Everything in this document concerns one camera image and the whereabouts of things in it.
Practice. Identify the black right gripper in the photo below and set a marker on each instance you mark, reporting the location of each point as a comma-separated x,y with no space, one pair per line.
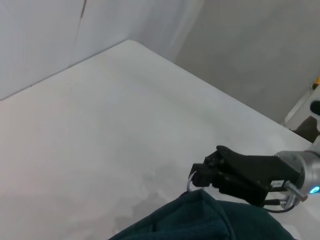
255,172

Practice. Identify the dark teal insulated bag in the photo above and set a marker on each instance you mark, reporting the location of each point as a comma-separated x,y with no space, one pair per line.
187,220

